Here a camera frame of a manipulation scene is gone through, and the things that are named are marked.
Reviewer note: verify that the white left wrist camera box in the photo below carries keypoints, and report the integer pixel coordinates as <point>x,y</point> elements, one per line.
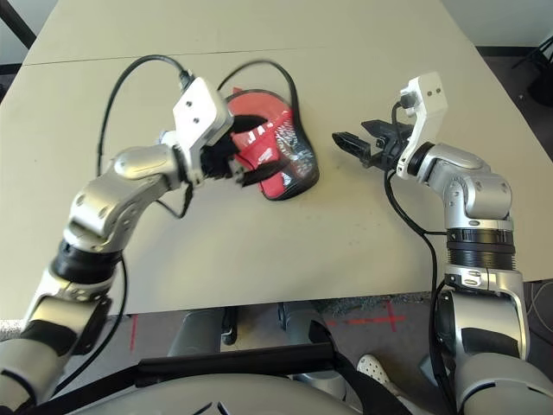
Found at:
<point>196,112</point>

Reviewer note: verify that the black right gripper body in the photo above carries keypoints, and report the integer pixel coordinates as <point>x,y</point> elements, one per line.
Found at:
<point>389,149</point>

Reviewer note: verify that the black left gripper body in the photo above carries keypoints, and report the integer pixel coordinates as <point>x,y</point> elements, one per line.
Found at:
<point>218,162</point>

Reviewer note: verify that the grey robot right leg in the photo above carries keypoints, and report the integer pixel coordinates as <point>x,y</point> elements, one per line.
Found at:
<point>302,324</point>

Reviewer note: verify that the red tape line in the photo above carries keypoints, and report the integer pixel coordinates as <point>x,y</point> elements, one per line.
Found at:
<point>133,333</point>

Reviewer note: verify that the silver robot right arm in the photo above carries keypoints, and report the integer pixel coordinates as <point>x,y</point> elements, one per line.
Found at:
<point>475,194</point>

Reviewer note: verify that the black metal table frame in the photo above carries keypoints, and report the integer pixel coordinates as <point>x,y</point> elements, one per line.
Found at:
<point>17,21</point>

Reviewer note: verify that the red ping-pong paddle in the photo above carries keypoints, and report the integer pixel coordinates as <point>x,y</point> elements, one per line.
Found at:
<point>259,104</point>

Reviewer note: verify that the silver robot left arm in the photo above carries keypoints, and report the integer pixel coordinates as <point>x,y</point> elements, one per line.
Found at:
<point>108,203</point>

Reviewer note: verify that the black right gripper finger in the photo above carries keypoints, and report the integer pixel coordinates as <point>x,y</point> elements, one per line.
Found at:
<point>382,128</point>
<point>352,143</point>

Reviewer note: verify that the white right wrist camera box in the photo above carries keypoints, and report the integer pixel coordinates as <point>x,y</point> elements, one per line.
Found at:
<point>427,99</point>

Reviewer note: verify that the grey robot torso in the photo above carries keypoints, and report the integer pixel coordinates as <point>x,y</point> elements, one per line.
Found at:
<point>216,397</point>

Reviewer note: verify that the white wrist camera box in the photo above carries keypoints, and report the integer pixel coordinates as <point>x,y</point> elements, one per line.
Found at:
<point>427,99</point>
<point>196,112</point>

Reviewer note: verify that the grey robot left leg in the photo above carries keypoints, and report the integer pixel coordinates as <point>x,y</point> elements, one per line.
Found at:
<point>194,333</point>

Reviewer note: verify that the red black paddle case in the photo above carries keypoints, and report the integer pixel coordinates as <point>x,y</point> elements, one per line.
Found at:
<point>298,164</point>

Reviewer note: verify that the grey robot leg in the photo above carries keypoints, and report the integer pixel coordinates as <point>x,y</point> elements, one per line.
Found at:
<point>194,333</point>
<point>302,324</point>

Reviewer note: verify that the black support bar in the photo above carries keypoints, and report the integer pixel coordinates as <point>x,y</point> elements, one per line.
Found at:
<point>237,361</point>

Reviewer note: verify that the black tripod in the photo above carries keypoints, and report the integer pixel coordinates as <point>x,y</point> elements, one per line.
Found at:
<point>538,65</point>

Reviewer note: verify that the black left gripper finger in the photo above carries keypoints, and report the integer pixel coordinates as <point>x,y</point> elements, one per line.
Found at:
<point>259,174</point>
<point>250,122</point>

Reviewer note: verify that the white perforated clog shoe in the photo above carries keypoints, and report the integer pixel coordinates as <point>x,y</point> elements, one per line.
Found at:
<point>373,372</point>

